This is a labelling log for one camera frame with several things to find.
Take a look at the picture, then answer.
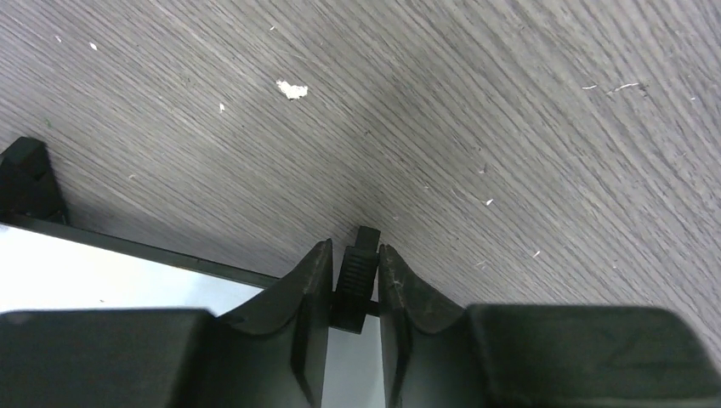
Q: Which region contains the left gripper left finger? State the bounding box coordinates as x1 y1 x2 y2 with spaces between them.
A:
1 241 332 407

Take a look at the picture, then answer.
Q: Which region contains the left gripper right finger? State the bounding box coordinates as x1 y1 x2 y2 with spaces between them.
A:
378 245 720 407

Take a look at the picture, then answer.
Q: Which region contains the small whiteboard with stand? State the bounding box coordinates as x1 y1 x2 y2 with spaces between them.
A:
1 137 384 407

